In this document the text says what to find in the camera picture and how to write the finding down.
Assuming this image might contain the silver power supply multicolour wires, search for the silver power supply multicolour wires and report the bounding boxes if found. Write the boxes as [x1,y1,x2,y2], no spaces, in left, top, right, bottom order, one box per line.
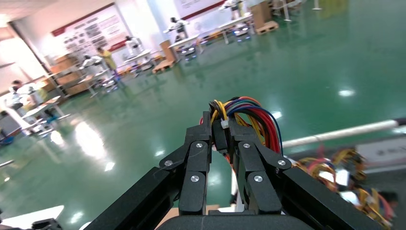
[200,96,283,166]

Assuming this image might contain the tall brown cardboard carton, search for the tall brown cardboard carton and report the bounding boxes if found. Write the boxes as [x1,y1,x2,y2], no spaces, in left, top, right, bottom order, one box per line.
[159,39,177,62]

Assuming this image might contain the white wall banner red stripe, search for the white wall banner red stripe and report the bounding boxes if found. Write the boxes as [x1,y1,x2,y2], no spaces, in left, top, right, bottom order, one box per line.
[172,0,229,20]

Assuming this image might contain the person in white shirt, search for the person in white shirt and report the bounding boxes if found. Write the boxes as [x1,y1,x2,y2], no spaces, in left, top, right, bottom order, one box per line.
[6,80,37,110]

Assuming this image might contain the brown cardboard box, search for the brown cardboard box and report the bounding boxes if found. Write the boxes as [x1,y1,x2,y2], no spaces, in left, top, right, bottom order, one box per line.
[158,204,236,223]

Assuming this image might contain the white pipe cart frame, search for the white pipe cart frame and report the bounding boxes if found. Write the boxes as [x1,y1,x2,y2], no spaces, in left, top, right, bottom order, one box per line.
[282,118,406,149]

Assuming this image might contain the large brown cardboard carton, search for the large brown cardboard carton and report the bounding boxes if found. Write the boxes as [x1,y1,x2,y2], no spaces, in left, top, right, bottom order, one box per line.
[250,0,274,29]

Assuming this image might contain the white wall notice board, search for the white wall notice board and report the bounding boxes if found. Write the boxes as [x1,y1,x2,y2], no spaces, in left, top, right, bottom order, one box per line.
[52,3,131,62]

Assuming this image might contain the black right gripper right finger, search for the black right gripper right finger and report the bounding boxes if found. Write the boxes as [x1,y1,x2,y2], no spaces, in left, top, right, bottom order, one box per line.
[228,117,381,230]

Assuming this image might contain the wooden pallet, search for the wooden pallet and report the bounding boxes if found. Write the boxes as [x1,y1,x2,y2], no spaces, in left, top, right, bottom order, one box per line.
[255,20,280,35]
[151,59,176,74]

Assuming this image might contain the red yellow black wire bundle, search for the red yellow black wire bundle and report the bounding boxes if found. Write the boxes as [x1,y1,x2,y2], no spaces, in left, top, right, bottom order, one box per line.
[295,147,369,194]

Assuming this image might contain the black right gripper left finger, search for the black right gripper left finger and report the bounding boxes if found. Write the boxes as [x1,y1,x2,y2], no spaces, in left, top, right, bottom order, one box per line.
[84,111,213,230]

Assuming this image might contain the white work table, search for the white work table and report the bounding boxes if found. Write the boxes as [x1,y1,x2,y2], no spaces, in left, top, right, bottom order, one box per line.
[217,14,254,45]
[122,49,155,70]
[168,34,205,55]
[20,95,72,131]

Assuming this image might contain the stacked brown cartons rack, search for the stacked brown cartons rack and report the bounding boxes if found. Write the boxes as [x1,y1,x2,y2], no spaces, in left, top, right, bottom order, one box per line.
[47,54,96,96]

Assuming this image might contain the person in yellow jacket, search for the person in yellow jacket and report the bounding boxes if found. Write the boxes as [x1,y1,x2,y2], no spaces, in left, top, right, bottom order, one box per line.
[96,47,117,73]

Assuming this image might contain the white humanoid robot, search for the white humanoid robot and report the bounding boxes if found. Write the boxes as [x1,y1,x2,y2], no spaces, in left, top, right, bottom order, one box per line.
[80,55,104,69]
[163,17,190,40]
[223,0,249,20]
[124,35,142,55]

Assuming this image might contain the silver power supply white label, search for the silver power supply white label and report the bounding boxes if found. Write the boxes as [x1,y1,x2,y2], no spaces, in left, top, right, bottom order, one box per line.
[355,136,406,173]

